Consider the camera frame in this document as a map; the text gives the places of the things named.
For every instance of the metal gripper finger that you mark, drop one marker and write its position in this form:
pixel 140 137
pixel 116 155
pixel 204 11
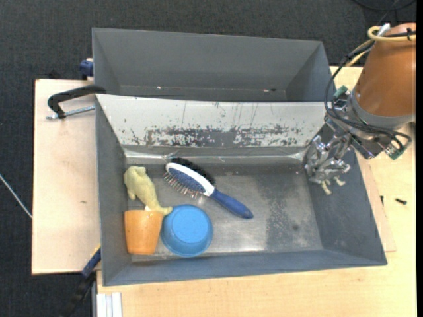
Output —
pixel 340 168
pixel 318 163

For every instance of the small black screw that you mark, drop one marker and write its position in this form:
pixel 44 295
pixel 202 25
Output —
pixel 401 201

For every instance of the grey metal bin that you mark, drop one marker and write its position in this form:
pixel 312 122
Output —
pixel 264 210

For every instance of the blue and white hairbrush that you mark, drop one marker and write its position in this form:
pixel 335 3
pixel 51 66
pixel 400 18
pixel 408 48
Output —
pixel 198 183

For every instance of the blue bowl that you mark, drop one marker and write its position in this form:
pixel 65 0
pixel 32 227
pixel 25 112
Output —
pixel 186 231

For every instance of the yellow toy animal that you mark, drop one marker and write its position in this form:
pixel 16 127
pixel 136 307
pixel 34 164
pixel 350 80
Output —
pixel 142 185

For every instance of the orange cup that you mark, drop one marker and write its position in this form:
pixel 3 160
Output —
pixel 142 233

